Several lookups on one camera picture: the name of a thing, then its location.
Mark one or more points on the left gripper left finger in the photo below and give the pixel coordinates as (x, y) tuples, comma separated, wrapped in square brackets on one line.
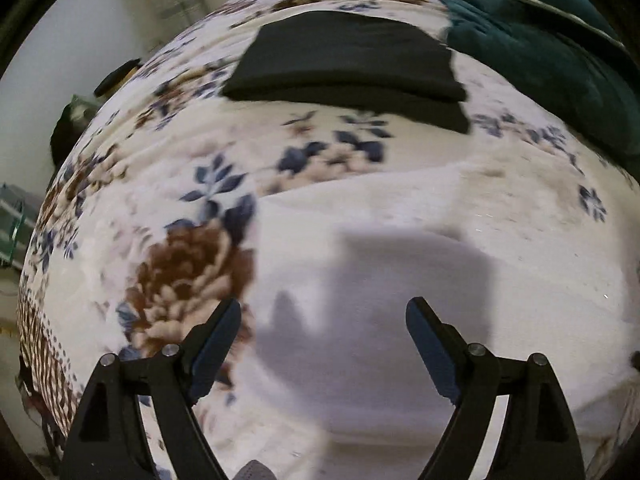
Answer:
[(107, 439)]

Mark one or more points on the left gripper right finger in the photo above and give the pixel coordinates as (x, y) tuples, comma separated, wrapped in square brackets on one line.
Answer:
[(538, 438)]

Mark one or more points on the white knit sweater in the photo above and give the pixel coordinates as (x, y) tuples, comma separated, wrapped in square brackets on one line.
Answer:
[(456, 321)]

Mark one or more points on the floral bed blanket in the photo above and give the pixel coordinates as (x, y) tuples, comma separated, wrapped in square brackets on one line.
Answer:
[(130, 250)]

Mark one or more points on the green storage rack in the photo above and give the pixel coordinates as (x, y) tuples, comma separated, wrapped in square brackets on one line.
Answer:
[(18, 214)]

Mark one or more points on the black bag on shelf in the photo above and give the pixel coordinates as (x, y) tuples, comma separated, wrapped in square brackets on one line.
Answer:
[(72, 123)]

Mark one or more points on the black hat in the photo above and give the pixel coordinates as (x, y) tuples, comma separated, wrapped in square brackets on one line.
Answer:
[(114, 80)]

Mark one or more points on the dark teal velvet duvet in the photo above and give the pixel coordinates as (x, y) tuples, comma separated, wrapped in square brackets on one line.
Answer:
[(563, 55)]

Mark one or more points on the folded black garment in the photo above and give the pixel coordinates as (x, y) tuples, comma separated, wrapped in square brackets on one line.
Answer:
[(351, 60)]

